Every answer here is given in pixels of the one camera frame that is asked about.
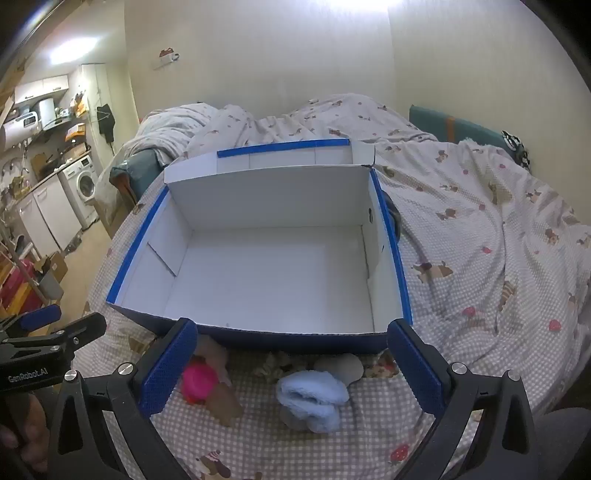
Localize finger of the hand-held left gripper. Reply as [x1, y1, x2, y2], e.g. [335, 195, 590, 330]
[0, 304, 62, 341]
[59, 312, 108, 356]

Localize white washing machine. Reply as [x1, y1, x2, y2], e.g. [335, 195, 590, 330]
[59, 156, 103, 229]

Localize teal cushion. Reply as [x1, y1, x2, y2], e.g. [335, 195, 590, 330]
[409, 105, 513, 158]

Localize person's dark trousers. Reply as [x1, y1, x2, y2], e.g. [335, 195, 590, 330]
[526, 406, 591, 480]

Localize white floor cabinets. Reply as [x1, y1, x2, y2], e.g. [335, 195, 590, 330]
[17, 178, 84, 252]

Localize beige striped scrunchie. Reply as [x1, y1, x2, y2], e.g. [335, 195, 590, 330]
[263, 352, 298, 381]

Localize white water heater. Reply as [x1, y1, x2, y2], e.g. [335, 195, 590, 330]
[37, 98, 57, 131]

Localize pink scrunchie with tag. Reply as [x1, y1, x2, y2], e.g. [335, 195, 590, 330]
[181, 360, 221, 407]

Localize black white patterned item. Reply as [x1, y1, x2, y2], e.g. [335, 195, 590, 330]
[502, 130, 533, 174]

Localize tan soft pad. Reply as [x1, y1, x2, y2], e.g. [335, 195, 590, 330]
[205, 383, 245, 428]

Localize grey soft cloth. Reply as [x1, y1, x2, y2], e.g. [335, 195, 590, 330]
[314, 354, 365, 385]

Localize red crate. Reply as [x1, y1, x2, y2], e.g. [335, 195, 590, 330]
[0, 258, 38, 319]

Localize teal sofa armrest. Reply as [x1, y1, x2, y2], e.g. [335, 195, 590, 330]
[110, 148, 172, 209]

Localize white cardboard box blue outside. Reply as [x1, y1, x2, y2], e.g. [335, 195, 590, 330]
[106, 137, 413, 354]

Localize checked printed blanket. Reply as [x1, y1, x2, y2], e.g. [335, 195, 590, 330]
[74, 92, 591, 480]

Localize brown cardboard box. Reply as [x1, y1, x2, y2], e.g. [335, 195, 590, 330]
[34, 251, 69, 289]

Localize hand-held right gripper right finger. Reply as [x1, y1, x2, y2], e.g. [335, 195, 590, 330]
[387, 318, 541, 480]

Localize white wall cabinets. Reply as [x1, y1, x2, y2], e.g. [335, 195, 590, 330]
[14, 74, 72, 106]

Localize light blue fluffy scrunchie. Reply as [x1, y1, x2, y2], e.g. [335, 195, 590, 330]
[276, 369, 350, 433]

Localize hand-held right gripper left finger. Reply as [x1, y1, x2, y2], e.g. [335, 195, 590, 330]
[46, 318, 199, 480]

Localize person's left hand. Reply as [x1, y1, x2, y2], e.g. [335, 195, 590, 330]
[0, 404, 51, 474]

